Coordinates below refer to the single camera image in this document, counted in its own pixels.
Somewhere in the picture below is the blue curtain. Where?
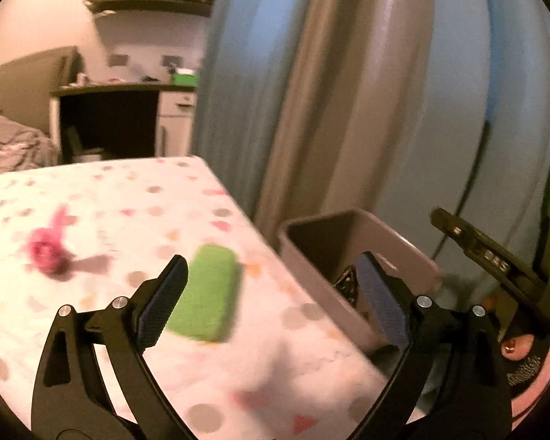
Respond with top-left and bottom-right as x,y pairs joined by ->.
190,0 -> 550,333

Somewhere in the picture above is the grey plastic bin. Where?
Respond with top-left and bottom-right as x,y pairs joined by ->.
277,208 -> 443,355

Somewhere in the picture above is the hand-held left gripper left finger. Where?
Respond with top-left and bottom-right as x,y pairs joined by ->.
31,254 -> 198,440

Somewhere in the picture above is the grey rumpled blanket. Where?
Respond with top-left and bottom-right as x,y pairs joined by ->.
0,114 -> 61,177

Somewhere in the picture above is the grey curtain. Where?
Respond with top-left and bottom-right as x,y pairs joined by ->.
252,0 -> 437,240

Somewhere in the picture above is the green sponge block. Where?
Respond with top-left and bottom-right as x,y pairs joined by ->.
165,244 -> 240,344

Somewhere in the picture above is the pink crumpled ball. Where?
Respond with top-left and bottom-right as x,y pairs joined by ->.
26,206 -> 72,279

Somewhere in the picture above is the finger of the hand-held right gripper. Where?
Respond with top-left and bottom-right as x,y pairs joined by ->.
430,208 -> 550,327

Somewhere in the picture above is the dotted tablecloth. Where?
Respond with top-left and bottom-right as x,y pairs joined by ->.
0,156 -> 432,440

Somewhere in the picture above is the small bin under desk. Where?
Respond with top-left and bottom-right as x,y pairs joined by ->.
64,126 -> 106,162

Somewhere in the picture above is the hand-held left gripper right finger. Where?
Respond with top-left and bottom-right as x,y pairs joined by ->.
348,251 -> 514,440

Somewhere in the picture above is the white drawer cabinet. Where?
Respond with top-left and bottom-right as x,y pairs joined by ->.
156,92 -> 197,158

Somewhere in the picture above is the dark desk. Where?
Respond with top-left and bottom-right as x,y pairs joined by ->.
49,83 -> 198,164

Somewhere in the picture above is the person's right hand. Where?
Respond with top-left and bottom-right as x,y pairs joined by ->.
483,286 -> 550,425

